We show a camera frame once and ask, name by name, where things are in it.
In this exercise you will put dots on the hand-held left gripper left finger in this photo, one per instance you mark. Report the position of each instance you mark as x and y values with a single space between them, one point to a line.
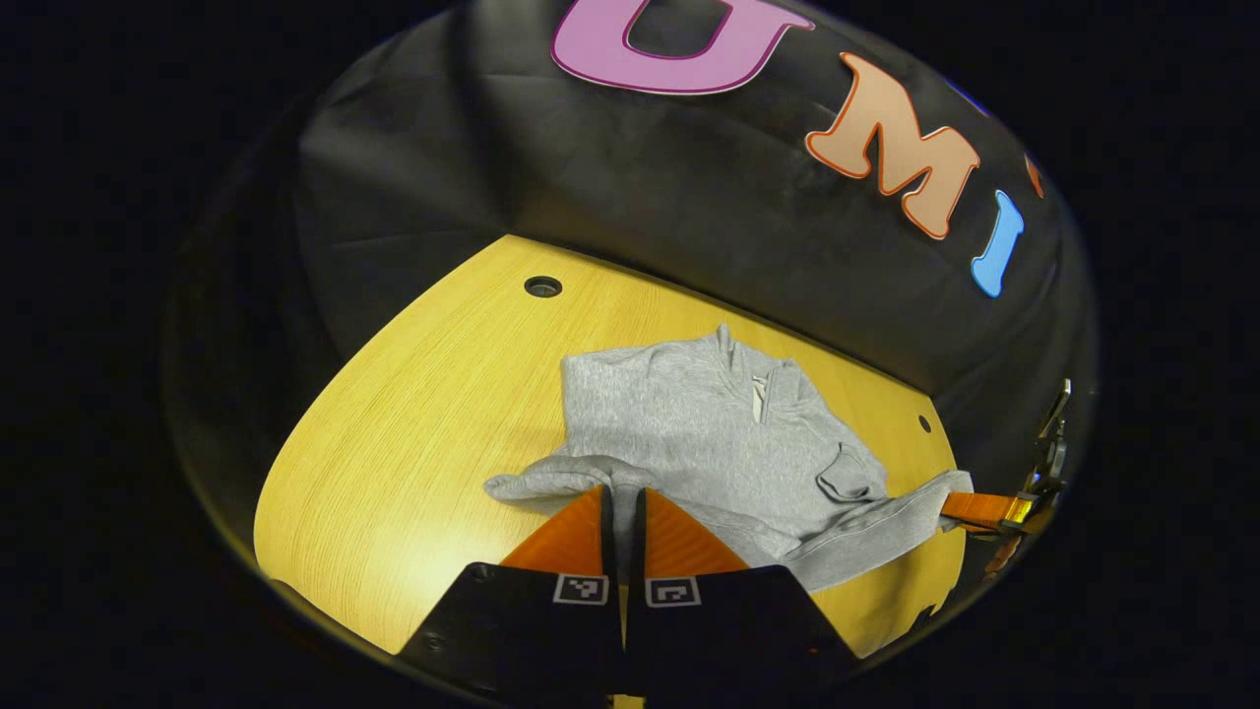
532 630

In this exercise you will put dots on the black backdrop cloth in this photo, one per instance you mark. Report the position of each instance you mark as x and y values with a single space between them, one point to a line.
640 177

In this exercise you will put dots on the grey zip-neck sweatshirt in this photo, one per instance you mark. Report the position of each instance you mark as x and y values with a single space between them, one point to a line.
709 433

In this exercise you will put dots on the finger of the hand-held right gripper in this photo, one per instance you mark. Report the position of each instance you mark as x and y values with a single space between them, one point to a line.
984 509

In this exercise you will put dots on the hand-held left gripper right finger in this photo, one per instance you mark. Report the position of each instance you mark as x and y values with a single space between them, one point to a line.
728 630

